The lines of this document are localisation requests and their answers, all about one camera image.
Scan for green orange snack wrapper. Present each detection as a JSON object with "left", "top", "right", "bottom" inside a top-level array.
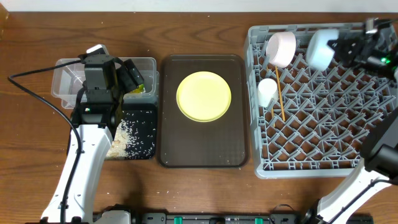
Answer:
[{"left": 131, "top": 84, "right": 145, "bottom": 94}]

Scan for light blue bowl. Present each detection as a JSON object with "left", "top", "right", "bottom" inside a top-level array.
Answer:
[{"left": 305, "top": 29, "right": 339, "bottom": 72}]

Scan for rice pile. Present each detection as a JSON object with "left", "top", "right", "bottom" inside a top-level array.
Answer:
[{"left": 105, "top": 110, "right": 156, "bottom": 160}]

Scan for white bowl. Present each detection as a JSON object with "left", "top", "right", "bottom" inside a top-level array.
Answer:
[{"left": 266, "top": 32, "right": 296, "bottom": 68}]

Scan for wooden chopstick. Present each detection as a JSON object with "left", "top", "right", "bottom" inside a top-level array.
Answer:
[
  {"left": 266, "top": 65, "right": 275, "bottom": 127},
  {"left": 275, "top": 65, "right": 285, "bottom": 122}
]

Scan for yellow plate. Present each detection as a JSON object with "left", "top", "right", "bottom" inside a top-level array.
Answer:
[{"left": 176, "top": 71, "right": 232, "bottom": 123}]

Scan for cream white cup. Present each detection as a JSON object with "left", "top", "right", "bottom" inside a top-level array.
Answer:
[{"left": 257, "top": 78, "right": 279, "bottom": 108}]

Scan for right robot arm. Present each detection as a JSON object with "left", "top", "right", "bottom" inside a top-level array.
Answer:
[{"left": 302, "top": 28, "right": 397, "bottom": 223}]

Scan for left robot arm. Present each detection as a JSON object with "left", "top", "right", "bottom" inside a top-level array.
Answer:
[{"left": 40, "top": 54, "right": 144, "bottom": 223}]

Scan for grey plastic dishwasher rack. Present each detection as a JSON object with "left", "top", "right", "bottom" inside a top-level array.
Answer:
[{"left": 244, "top": 22, "right": 397, "bottom": 179}]

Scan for clear plastic bin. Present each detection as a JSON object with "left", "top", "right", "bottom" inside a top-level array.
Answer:
[{"left": 51, "top": 57, "right": 159, "bottom": 109}]

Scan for black plastic tray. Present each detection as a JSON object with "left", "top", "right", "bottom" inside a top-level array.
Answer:
[{"left": 72, "top": 103, "right": 157, "bottom": 160}]

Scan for dark brown serving tray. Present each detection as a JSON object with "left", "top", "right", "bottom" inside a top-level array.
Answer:
[{"left": 157, "top": 55, "right": 250, "bottom": 168}]

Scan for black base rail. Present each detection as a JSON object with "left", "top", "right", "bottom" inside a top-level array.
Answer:
[{"left": 132, "top": 213, "right": 300, "bottom": 224}]

